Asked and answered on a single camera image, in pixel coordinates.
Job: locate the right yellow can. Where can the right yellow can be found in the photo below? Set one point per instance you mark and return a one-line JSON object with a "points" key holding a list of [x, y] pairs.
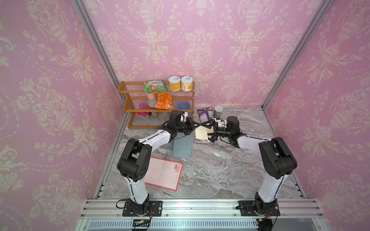
{"points": [[186, 83]]}

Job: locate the cream yellow letter paper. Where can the cream yellow letter paper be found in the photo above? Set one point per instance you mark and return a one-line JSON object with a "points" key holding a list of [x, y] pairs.
{"points": [[201, 133]]}

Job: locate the dark grey envelope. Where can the dark grey envelope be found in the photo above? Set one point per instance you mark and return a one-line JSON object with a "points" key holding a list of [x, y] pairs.
{"points": [[168, 146]]}

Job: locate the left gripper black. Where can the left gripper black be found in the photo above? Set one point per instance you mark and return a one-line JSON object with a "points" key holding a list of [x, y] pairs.
{"points": [[191, 128]]}

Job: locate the yellow can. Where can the yellow can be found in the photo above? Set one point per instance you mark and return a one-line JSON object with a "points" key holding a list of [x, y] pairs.
{"points": [[186, 83], [175, 83]]}

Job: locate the green instant noodle cup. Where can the green instant noodle cup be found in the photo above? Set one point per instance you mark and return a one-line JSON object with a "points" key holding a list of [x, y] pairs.
{"points": [[218, 109]]}

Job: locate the blue lid cup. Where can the blue lid cup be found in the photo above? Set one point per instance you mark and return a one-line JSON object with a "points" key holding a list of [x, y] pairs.
{"points": [[184, 106]]}

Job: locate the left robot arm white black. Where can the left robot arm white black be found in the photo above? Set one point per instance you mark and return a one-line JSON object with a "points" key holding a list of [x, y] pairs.
{"points": [[134, 161]]}

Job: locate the teal blue envelope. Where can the teal blue envelope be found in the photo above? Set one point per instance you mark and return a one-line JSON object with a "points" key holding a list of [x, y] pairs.
{"points": [[183, 144]]}

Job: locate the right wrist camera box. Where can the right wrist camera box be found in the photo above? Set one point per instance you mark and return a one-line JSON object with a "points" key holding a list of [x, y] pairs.
{"points": [[221, 123]]}

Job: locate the green snack bag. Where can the green snack bag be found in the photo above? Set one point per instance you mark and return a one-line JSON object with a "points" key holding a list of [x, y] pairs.
{"points": [[155, 86]]}

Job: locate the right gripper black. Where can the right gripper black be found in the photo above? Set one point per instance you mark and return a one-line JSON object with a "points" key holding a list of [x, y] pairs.
{"points": [[211, 121]]}

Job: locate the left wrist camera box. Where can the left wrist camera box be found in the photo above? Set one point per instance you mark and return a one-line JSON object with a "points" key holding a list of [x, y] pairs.
{"points": [[183, 116]]}

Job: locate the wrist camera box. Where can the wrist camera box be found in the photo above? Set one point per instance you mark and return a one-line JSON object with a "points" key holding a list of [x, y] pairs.
{"points": [[183, 116], [221, 123]]}

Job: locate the aluminium front rail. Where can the aluminium front rail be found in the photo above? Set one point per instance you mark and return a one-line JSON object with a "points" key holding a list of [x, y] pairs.
{"points": [[202, 208]]}

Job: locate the beige bottle on shelf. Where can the beige bottle on shelf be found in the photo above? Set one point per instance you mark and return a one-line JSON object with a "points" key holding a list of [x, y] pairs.
{"points": [[152, 99]]}

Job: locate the orange snack bag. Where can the orange snack bag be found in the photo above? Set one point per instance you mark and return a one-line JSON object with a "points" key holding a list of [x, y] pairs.
{"points": [[164, 101]]}

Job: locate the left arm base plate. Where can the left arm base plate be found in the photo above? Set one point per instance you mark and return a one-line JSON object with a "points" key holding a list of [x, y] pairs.
{"points": [[149, 208]]}

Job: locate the pink item on shelf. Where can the pink item on shelf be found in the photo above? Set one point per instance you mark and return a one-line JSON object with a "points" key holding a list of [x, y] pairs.
{"points": [[143, 106]]}

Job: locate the purple snack bag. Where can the purple snack bag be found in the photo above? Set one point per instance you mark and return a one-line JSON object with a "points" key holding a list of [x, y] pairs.
{"points": [[205, 114]]}

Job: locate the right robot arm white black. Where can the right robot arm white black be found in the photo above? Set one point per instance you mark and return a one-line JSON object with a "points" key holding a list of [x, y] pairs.
{"points": [[278, 162]]}

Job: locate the left yellow can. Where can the left yellow can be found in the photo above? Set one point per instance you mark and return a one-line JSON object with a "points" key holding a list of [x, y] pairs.
{"points": [[175, 83]]}

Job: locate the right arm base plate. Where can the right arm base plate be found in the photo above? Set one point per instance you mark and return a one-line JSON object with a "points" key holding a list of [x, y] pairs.
{"points": [[257, 208]]}

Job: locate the wooden three-tier shelf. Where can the wooden three-tier shelf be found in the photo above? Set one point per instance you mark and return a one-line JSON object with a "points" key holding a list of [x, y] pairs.
{"points": [[135, 94]]}

